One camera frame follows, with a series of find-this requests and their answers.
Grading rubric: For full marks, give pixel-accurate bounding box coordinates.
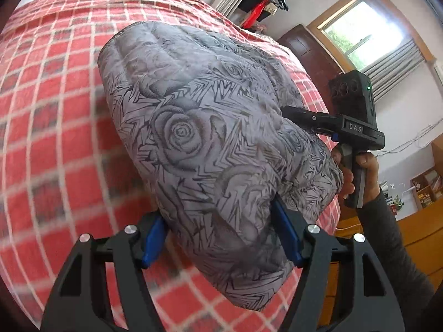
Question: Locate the grey rose-print quilted jacket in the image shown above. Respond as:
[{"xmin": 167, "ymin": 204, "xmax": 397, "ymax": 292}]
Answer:
[{"xmin": 98, "ymin": 21, "xmax": 343, "ymax": 310}]

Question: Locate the dark grey sleeved forearm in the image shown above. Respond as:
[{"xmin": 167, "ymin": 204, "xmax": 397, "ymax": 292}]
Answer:
[{"xmin": 357, "ymin": 192, "xmax": 434, "ymax": 331}]

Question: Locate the coat rack with clothes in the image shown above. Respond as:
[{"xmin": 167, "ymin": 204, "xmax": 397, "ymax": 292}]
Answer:
[{"xmin": 237, "ymin": 0, "xmax": 304, "ymax": 30}]

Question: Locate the person's right hand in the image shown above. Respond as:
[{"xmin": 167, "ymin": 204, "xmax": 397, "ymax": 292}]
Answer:
[{"xmin": 331, "ymin": 146, "xmax": 380, "ymax": 205}]

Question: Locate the dark wooden headboard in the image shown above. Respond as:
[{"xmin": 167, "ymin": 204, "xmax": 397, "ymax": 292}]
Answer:
[{"xmin": 278, "ymin": 24, "xmax": 342, "ymax": 113}]

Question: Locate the wooden shelf with items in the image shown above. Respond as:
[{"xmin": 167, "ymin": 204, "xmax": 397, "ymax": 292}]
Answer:
[{"xmin": 410, "ymin": 166, "xmax": 442, "ymax": 210}]

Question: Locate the orange wooden cabinet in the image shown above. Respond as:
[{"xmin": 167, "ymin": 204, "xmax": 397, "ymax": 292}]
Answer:
[{"xmin": 316, "ymin": 139, "xmax": 443, "ymax": 329}]

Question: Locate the red plaid bed cover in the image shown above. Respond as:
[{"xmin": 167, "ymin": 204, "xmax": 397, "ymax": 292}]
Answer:
[{"xmin": 1, "ymin": 0, "xmax": 326, "ymax": 327}]

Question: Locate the black camera box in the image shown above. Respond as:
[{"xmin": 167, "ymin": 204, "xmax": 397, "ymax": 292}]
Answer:
[{"xmin": 328, "ymin": 70, "xmax": 377, "ymax": 128}]

